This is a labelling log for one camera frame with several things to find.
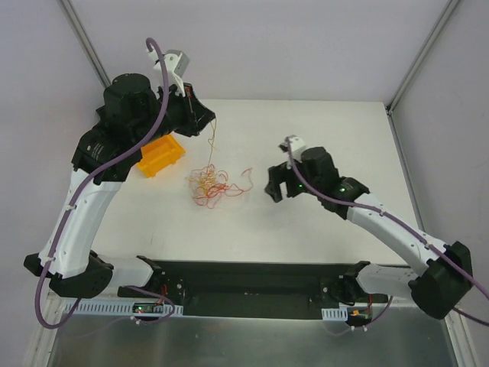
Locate orange cable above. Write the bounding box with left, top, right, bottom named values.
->
left=190, top=167, right=255, bottom=209

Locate yellow cable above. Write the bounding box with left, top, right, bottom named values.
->
left=185, top=116, right=230, bottom=192

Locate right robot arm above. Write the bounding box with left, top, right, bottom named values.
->
left=264, top=136, right=473, bottom=320

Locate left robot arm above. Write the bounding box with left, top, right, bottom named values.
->
left=24, top=73, right=215, bottom=298

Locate yellow bin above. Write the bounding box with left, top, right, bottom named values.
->
left=136, top=135, right=186, bottom=177

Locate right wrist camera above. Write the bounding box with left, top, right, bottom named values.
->
left=279, top=135, right=307, bottom=161

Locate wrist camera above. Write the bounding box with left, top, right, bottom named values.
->
left=147, top=50, right=190, bottom=85
left=279, top=135, right=307, bottom=161

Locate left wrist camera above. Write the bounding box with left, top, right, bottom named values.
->
left=147, top=50, right=190, bottom=85

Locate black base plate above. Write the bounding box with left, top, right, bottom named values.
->
left=117, top=256, right=387, bottom=318

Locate right cable duct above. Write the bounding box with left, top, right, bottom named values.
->
left=321, top=306, right=372, bottom=322

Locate cable duct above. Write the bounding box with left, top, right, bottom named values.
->
left=74, top=300, right=183, bottom=317
left=321, top=306, right=372, bottom=322

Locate left aluminium frame post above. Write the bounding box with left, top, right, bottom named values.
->
left=57, top=0, right=111, bottom=87

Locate aluminium frame post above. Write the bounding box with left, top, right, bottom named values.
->
left=57, top=0, right=111, bottom=87
left=385, top=0, right=463, bottom=116

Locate right aluminium frame post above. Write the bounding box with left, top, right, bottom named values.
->
left=385, top=0, right=463, bottom=116

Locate left cable duct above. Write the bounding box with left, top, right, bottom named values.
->
left=74, top=300, right=183, bottom=317

